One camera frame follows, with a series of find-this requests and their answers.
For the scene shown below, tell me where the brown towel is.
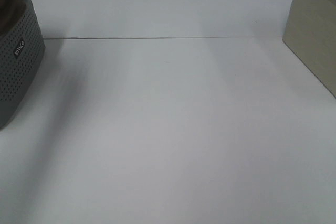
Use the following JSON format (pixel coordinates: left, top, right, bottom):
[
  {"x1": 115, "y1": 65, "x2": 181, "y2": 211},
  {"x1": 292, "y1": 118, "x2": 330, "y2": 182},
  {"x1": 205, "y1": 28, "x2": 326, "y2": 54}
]
[{"x1": 0, "y1": 0, "x2": 26, "y2": 37}]

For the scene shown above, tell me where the grey perforated plastic basket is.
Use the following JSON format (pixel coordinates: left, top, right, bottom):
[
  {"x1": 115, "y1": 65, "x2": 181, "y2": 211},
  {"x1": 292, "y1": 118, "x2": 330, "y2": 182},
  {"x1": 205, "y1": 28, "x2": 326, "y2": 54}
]
[{"x1": 1, "y1": 0, "x2": 45, "y2": 129}]

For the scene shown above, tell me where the beige storage box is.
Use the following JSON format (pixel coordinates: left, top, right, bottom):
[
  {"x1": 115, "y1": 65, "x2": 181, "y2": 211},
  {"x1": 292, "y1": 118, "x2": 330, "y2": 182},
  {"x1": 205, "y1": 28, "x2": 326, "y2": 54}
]
[{"x1": 282, "y1": 0, "x2": 335, "y2": 95}]

